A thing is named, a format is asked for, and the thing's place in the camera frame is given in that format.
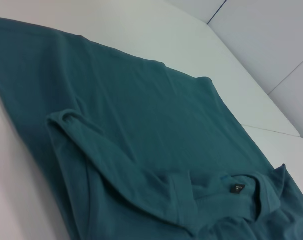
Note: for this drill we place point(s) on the teal t-shirt with cream lettering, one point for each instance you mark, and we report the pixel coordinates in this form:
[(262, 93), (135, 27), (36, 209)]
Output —
[(141, 125)]

